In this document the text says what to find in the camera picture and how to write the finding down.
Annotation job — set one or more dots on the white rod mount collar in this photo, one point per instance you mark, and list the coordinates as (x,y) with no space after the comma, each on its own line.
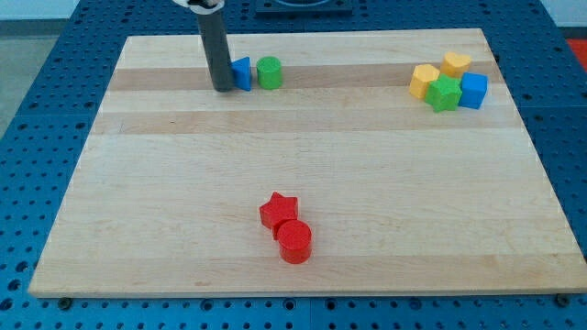
(199,3)

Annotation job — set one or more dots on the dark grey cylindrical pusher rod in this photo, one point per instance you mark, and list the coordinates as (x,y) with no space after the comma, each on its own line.
(214,38)

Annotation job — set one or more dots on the blue triangle block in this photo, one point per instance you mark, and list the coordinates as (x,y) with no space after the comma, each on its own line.
(242,74)

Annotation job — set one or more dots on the green cylinder block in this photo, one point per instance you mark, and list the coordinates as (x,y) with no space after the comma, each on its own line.
(269,73)

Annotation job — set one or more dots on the light wooden board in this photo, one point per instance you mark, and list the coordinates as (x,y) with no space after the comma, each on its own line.
(164,200)

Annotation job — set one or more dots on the red star block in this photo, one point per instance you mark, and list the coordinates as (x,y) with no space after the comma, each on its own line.
(277,211)

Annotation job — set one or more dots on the yellow hexagon block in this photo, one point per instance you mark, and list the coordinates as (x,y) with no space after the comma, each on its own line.
(423,75)

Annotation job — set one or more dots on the red cylinder block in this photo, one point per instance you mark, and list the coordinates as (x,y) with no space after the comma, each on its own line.
(295,241)

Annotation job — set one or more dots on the green star block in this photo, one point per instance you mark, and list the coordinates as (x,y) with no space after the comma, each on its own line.
(444,93)

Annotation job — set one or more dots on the yellow heart block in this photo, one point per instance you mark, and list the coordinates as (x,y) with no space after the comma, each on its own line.
(455,65)

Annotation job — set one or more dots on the blue cube block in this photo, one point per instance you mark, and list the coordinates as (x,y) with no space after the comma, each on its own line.
(474,88)

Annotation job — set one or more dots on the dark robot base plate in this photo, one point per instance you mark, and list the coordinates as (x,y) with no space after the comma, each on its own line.
(264,8)

